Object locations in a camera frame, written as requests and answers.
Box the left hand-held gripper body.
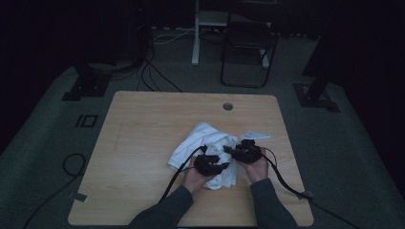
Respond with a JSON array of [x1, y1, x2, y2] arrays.
[[193, 144, 224, 177]]

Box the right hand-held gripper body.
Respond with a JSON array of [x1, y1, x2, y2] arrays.
[[234, 129, 272, 165]]

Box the white dress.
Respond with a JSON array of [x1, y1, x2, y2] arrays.
[[167, 121, 241, 192]]

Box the person's right hand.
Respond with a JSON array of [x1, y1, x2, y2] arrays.
[[236, 150, 270, 185]]

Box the person's left hand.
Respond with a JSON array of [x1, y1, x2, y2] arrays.
[[182, 164, 215, 196]]

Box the black slanted stand with base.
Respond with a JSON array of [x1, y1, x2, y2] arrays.
[[292, 0, 342, 114]]

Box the black folding chair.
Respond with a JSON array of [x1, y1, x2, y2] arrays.
[[220, 11, 280, 90]]

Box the black stand with flat base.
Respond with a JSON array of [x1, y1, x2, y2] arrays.
[[61, 62, 113, 102]]

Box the dark equipment tower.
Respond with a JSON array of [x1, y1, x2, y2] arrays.
[[125, 0, 155, 67]]

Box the right hand-held gripper black cable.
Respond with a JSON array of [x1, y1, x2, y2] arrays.
[[258, 146, 362, 229]]

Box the black floor cables bundle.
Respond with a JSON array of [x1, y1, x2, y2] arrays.
[[136, 56, 183, 94]]

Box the white desk frame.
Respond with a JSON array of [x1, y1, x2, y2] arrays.
[[191, 0, 271, 70]]

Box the white floor cables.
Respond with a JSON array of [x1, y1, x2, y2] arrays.
[[152, 27, 196, 46]]

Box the black looped floor cable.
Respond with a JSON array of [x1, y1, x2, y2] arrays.
[[22, 153, 88, 229]]

